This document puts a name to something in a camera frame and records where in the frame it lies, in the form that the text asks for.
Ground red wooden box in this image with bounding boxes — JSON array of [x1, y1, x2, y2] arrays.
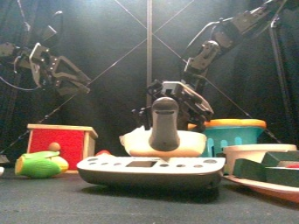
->
[[26, 123, 99, 175]]

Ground small red toy piece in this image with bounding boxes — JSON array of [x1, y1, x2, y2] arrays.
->
[[95, 149, 114, 158]]

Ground small brown wooden ball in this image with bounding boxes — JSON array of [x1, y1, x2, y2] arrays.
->
[[48, 142, 62, 153]]

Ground vertical metal frame pole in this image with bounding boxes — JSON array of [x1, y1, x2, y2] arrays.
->
[[144, 0, 155, 108]]

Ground teal basket with yellow rim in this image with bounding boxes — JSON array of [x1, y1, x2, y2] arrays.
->
[[188, 118, 269, 158]]

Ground white mixer bowl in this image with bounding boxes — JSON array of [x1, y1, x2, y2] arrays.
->
[[119, 126, 208, 158]]

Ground green ribbed toy fruit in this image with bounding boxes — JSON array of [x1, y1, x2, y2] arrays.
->
[[14, 150, 63, 179]]

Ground white plastic bowl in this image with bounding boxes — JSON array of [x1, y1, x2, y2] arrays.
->
[[222, 143, 298, 176]]

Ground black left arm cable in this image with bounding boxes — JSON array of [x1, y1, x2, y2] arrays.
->
[[0, 55, 43, 92]]

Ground dark green block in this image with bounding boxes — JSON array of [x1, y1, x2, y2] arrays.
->
[[261, 150, 299, 168], [266, 165, 299, 188], [232, 157, 271, 182]]

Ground black tripod stand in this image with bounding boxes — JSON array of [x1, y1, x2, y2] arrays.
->
[[267, 14, 299, 145]]

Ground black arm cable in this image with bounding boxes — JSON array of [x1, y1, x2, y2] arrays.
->
[[0, 55, 43, 92], [184, 17, 235, 60]]

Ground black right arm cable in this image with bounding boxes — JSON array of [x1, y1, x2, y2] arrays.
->
[[184, 17, 235, 60]]

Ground pale wooden plate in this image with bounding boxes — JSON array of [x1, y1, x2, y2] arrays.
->
[[223, 174, 299, 204]]

